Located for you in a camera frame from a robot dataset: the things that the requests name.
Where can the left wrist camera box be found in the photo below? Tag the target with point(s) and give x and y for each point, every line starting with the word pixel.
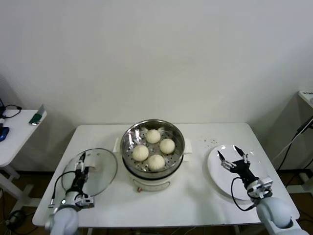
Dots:
pixel 86 202

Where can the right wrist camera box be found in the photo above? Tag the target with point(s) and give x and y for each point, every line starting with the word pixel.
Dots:
pixel 265 185

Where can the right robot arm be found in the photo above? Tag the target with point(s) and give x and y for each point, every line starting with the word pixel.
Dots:
pixel 274 210

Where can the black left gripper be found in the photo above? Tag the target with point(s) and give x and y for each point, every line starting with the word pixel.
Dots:
pixel 79 181

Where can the dark crumbs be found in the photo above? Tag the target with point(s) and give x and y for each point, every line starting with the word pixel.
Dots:
pixel 207 142

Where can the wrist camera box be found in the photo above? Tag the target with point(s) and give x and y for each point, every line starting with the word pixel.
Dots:
pixel 265 185
pixel 86 202

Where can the white cabinet with label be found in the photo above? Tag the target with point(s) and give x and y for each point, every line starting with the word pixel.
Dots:
pixel 306 98

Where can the blue object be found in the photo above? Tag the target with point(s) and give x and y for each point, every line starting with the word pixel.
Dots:
pixel 3 133

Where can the white side table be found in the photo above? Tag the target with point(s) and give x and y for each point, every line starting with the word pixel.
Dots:
pixel 17 137

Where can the white electric cooker base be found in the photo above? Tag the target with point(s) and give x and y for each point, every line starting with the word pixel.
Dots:
pixel 149 184

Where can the green and white small device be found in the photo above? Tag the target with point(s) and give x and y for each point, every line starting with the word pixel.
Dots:
pixel 35 118

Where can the white steamed baozi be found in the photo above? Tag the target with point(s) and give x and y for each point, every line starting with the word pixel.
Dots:
pixel 153 136
pixel 156 162
pixel 167 146
pixel 140 153

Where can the white stand base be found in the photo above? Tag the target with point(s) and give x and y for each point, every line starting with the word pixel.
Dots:
pixel 305 177

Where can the large white plate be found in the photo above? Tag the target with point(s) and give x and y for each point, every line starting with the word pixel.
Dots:
pixel 217 176

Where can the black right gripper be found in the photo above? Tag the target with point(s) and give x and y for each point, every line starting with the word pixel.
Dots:
pixel 242 170

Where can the steel perforated steamer basket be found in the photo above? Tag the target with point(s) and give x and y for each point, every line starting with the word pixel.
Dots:
pixel 127 143

